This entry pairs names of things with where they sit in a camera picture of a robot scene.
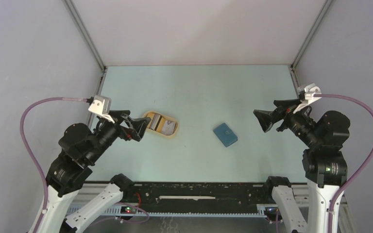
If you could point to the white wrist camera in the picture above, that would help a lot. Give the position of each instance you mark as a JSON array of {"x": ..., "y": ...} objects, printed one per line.
[
  {"x": 100, "y": 106},
  {"x": 307, "y": 95}
]

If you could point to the beige oval card tray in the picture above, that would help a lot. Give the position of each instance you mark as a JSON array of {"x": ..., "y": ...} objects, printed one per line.
[{"x": 162, "y": 125}]

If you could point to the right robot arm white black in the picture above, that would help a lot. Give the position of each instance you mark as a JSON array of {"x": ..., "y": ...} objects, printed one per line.
[{"x": 324, "y": 165}]

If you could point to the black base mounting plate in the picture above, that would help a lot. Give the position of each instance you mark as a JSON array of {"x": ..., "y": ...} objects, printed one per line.
[{"x": 200, "y": 198}]

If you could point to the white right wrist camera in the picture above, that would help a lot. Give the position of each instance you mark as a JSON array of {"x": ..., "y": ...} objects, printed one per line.
[{"x": 307, "y": 95}]

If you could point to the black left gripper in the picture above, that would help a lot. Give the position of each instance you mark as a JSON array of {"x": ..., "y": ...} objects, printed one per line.
[{"x": 139, "y": 125}]

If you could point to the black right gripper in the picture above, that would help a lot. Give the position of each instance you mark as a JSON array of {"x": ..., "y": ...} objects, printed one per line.
[{"x": 266, "y": 118}]

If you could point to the blue card holder wallet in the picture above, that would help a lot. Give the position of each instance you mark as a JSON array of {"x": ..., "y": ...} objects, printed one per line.
[{"x": 225, "y": 134}]

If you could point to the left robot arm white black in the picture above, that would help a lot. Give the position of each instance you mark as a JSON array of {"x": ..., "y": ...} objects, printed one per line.
[{"x": 80, "y": 149}]

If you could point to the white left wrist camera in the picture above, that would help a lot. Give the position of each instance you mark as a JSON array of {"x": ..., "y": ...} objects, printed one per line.
[{"x": 100, "y": 106}]

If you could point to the aluminium frame rail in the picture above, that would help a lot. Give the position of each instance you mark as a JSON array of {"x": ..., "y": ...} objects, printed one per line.
[{"x": 121, "y": 209}]

